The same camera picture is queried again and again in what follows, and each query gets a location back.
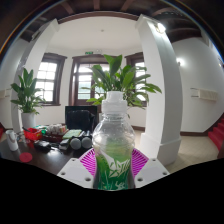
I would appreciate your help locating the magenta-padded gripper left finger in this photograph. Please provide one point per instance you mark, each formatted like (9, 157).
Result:
(75, 173)

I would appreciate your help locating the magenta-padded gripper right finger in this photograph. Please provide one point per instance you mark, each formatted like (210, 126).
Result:
(150, 171)

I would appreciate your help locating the clear green-labelled drink bottle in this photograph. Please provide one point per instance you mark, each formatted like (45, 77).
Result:
(113, 143)

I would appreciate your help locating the grey-headed microphone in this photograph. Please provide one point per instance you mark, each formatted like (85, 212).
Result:
(86, 142)
(75, 143)

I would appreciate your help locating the black flat device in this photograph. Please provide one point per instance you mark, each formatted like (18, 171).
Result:
(42, 145)

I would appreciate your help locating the dark tray with jars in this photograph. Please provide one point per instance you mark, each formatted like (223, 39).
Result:
(56, 131)

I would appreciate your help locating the black chair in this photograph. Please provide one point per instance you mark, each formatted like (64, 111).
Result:
(80, 120)

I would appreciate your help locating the red plastic basket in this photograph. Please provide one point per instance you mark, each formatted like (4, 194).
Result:
(32, 134)

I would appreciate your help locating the red carpeted staircase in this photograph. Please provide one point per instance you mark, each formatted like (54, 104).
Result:
(217, 133)

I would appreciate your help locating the green plant in white pot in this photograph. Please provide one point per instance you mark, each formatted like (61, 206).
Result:
(128, 80)
(26, 100)

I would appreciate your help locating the brown wooden double door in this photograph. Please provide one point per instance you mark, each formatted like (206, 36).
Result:
(83, 83)

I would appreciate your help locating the brown-framed window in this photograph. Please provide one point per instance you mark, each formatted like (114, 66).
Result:
(140, 66)
(46, 81)

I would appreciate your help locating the green exit sign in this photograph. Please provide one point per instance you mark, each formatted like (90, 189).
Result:
(88, 53)

